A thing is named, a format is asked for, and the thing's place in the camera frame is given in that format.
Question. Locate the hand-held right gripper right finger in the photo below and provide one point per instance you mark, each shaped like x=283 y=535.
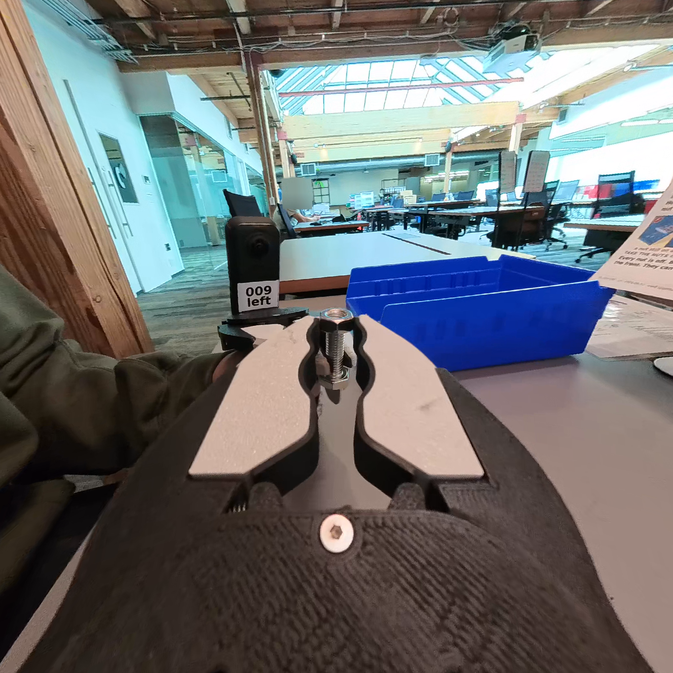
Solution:
x=420 y=410

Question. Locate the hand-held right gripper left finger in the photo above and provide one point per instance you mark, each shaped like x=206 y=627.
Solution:
x=252 y=410

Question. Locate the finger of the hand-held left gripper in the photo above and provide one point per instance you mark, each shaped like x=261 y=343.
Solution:
x=263 y=336
x=351 y=361

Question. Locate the steel bolt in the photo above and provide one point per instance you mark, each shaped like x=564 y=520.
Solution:
x=334 y=347

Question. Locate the steel hex nut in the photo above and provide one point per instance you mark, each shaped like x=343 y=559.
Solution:
x=336 y=325

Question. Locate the blue plastic bin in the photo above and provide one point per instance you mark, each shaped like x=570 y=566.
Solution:
x=499 y=326

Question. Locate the person's left forearm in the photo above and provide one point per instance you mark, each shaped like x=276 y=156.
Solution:
x=79 y=399

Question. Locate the grey desk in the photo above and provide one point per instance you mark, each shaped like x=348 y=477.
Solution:
x=578 y=447

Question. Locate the person's left hand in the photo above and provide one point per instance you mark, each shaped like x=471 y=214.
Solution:
x=227 y=368

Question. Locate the black office chair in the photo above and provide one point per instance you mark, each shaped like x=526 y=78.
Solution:
x=242 y=202

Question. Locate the white wood-edged table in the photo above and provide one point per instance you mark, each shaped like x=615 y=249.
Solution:
x=342 y=257

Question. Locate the background office desks and chairs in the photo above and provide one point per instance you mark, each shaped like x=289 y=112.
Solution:
x=473 y=215

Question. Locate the wooden pillar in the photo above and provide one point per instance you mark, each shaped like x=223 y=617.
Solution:
x=52 y=210

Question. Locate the plain laminated sheet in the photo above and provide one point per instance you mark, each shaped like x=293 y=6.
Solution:
x=631 y=328

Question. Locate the person's torso and lap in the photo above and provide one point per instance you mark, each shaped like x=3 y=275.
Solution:
x=31 y=526

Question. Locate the printed instruction sheet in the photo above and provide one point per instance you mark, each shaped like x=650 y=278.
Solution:
x=646 y=247

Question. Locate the ceiling projector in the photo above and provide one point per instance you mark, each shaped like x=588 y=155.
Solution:
x=512 y=52

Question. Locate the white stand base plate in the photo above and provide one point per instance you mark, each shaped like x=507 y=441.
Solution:
x=663 y=366

